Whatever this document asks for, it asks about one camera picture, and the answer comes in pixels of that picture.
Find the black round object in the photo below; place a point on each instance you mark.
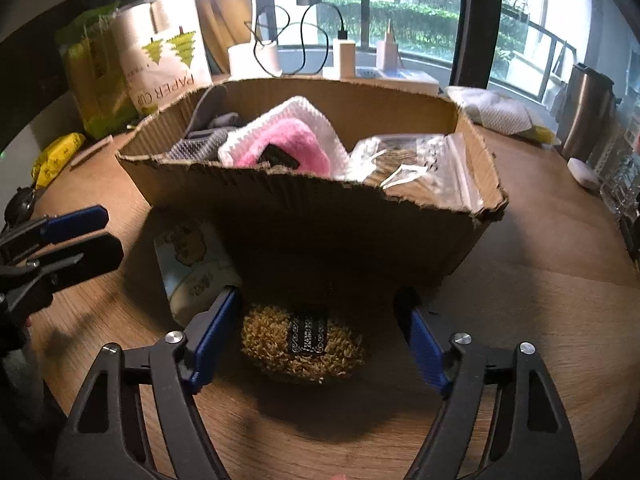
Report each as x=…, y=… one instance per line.
x=20, y=203

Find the clear plastic bag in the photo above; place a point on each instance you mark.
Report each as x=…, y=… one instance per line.
x=415, y=160

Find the bear print tissue packet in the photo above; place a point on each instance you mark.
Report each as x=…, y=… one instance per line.
x=195, y=270

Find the white charger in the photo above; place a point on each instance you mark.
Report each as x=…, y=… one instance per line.
x=345, y=57
x=387, y=55

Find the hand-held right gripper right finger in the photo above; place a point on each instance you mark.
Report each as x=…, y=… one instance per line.
x=425, y=347

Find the clear water bottle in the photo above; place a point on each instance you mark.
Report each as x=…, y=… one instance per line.
x=622, y=175

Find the person's left forearm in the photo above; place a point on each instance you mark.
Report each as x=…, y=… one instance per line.
x=22, y=375

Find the black window frame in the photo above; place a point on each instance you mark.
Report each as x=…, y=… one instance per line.
x=475, y=20

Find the steel travel tumbler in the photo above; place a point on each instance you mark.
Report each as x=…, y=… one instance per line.
x=585, y=115

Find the small yellow pack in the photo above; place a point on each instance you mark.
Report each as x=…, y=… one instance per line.
x=540, y=134

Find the white textured cloth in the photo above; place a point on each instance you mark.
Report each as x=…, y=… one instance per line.
x=305, y=110

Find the white earbuds case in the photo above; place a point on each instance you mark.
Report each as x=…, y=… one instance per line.
x=582, y=172

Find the pink yarn ball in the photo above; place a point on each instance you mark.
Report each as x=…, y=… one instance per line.
x=292, y=137

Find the grey dotted cloth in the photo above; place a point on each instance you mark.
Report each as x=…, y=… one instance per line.
x=200, y=147

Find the small wooden stick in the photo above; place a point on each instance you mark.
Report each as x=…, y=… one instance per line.
x=92, y=151

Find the green snack bag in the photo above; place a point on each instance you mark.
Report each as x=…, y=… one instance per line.
x=90, y=90

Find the brown cardboard box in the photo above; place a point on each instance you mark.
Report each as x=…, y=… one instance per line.
x=325, y=230

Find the white power strip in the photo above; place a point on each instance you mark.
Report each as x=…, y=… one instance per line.
x=400, y=80

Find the yellow snack packet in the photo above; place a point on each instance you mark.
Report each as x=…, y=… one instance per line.
x=57, y=155

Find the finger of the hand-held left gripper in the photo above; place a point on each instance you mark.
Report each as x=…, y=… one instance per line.
x=75, y=222
x=90, y=260

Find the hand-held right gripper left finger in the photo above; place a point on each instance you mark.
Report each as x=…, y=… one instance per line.
x=215, y=332

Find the olive fuzzy sock roll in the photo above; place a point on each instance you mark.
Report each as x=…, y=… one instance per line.
x=270, y=340

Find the paper cup package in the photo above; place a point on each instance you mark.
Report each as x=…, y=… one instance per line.
x=160, y=60

